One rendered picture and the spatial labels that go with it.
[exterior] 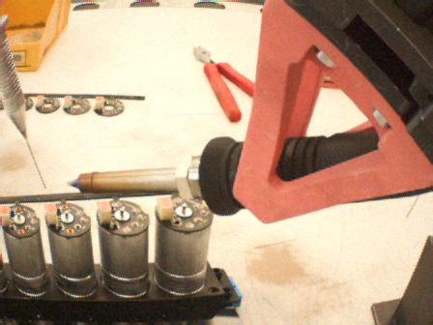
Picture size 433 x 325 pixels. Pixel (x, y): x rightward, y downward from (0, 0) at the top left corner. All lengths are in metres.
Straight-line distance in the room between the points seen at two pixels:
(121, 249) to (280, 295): 0.10
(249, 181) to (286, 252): 0.19
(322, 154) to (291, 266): 0.19
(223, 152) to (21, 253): 0.12
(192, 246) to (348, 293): 0.11
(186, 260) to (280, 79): 0.15
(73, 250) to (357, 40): 0.18
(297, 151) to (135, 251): 0.12
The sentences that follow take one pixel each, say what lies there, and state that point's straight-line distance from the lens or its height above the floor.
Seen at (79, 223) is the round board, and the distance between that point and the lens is 0.31.
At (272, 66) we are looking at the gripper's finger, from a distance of 0.18.
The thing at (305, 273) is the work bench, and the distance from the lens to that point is 0.39.
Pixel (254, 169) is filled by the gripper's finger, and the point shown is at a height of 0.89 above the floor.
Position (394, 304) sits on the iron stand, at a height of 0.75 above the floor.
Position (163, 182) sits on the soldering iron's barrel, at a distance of 0.25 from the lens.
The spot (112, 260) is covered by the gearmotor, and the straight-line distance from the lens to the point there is 0.32.
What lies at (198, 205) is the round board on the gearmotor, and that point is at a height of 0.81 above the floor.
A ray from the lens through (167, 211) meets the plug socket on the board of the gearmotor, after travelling 0.31.
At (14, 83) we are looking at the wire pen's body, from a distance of 0.25.
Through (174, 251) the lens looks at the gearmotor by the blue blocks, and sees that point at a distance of 0.32.
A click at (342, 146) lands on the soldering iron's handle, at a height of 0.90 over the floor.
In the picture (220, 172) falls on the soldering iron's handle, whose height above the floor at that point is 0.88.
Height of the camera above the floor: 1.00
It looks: 32 degrees down
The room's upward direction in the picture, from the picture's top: 7 degrees clockwise
